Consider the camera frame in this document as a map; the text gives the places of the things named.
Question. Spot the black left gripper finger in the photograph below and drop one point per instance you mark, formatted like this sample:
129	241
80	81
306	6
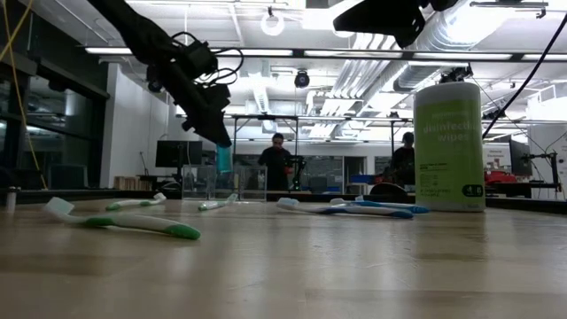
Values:
217	130

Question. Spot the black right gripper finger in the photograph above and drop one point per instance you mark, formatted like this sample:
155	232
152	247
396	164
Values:
385	17

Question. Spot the blue mouthwash bottle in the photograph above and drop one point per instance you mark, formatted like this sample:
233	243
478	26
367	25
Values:
224	159

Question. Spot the green white toothbrush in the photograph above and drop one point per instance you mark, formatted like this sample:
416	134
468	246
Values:
133	221
128	204
212	205

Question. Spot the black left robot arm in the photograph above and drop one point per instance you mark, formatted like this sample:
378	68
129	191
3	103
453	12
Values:
133	26

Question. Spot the black background robot arm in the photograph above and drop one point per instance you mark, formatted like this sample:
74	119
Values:
297	170

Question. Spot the black computer monitor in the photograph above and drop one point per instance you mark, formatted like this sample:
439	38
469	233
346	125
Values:
177	154
520	157

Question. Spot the clear acrylic organizer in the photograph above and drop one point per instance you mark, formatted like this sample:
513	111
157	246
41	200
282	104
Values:
252	181

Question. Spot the person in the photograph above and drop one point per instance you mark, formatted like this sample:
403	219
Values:
403	161
274	164

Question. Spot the wooden crate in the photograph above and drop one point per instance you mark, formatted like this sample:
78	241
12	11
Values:
130	183

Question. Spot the green disinfecting wipes canister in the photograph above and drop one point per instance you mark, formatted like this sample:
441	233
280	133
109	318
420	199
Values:
447	155

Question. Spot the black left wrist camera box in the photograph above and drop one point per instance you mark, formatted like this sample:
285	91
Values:
199	59

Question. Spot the black hanging camera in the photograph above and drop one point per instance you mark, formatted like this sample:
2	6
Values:
154	86
302	80

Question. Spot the black aluminium table frame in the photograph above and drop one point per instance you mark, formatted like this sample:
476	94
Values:
66	195

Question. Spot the small white post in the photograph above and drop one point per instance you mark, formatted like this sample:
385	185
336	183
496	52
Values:
11	199

